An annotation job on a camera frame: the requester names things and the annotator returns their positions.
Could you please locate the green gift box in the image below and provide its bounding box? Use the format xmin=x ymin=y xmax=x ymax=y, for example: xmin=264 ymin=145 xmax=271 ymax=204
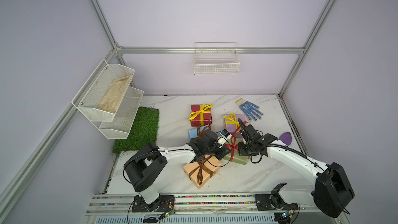
xmin=223 ymin=144 xmax=249 ymax=165

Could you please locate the purple gift box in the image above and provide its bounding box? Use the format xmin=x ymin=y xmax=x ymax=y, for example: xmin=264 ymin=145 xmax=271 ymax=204
xmin=223 ymin=113 xmax=246 ymax=138

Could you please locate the yellow ribbon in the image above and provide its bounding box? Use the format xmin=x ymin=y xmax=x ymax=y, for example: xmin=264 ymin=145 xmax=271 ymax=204
xmin=189 ymin=103 xmax=214 ymax=127
xmin=223 ymin=113 xmax=239 ymax=132

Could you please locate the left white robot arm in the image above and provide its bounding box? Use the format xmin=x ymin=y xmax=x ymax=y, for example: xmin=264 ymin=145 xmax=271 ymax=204
xmin=122 ymin=130 xmax=232 ymax=205

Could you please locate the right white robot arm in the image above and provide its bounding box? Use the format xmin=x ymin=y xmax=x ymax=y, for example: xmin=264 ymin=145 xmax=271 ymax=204
xmin=238 ymin=119 xmax=355 ymax=218

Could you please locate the brown ribbon on blue box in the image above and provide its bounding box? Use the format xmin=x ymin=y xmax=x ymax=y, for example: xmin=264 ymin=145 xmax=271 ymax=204
xmin=197 ymin=124 xmax=211 ymax=138

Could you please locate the blue gift box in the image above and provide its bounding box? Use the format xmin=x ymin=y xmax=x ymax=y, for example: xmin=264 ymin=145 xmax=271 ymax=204
xmin=188 ymin=128 xmax=199 ymax=142

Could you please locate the brown ribbon on orange box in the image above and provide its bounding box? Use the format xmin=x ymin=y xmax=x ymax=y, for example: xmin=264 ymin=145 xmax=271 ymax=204
xmin=187 ymin=155 xmax=217 ymax=186

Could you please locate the orange gift box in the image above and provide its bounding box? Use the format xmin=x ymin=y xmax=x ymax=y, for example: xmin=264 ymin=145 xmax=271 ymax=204
xmin=182 ymin=153 xmax=223 ymax=189

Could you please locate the red gift box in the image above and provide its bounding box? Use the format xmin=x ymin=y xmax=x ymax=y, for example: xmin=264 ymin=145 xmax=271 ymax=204
xmin=190 ymin=105 xmax=212 ymax=127

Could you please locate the yellow ribbon on red box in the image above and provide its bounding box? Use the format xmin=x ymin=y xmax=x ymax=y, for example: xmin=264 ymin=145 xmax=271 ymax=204
xmin=189 ymin=103 xmax=214 ymax=127

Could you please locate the blue dotted work glove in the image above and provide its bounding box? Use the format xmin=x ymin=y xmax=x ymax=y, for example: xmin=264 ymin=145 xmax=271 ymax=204
xmin=235 ymin=99 xmax=263 ymax=121

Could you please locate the green artificial grass mat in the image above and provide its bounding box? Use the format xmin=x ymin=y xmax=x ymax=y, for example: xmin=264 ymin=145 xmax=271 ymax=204
xmin=113 ymin=107 xmax=160 ymax=154

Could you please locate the lower white mesh shelf basket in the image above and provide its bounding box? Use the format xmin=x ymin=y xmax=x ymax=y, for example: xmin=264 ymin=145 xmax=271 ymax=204
xmin=97 ymin=87 xmax=144 ymax=140

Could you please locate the white mesh shelf basket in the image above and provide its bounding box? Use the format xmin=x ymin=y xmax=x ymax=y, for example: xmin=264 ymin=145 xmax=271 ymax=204
xmin=97 ymin=87 xmax=144 ymax=140
xmin=72 ymin=60 xmax=135 ymax=122

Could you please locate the beige cloth in basket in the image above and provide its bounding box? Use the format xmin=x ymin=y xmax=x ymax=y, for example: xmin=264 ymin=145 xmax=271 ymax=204
xmin=97 ymin=75 xmax=133 ymax=114

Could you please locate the upper white mesh shelf basket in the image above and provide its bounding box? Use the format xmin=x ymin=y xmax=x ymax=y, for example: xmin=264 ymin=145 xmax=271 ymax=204
xmin=72 ymin=60 xmax=135 ymax=122

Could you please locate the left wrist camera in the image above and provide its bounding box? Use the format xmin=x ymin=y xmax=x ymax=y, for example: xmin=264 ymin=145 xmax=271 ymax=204
xmin=217 ymin=129 xmax=232 ymax=148

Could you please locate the purple pink-handled spatula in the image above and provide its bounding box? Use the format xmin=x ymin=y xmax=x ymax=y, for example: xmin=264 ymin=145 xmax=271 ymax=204
xmin=279 ymin=132 xmax=292 ymax=146

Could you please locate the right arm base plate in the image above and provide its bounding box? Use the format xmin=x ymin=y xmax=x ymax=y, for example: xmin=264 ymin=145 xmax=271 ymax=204
xmin=255 ymin=183 xmax=299 ymax=211

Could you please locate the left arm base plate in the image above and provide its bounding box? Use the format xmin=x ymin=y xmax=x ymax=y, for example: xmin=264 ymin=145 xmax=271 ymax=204
xmin=131 ymin=195 xmax=175 ymax=213

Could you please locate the white wire wall basket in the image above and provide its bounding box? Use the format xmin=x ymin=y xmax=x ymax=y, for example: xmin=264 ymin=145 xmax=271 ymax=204
xmin=193 ymin=42 xmax=240 ymax=76

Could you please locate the aluminium front rail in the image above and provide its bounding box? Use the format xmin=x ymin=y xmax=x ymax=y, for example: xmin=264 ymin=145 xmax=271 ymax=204
xmin=83 ymin=192 xmax=349 ymax=224

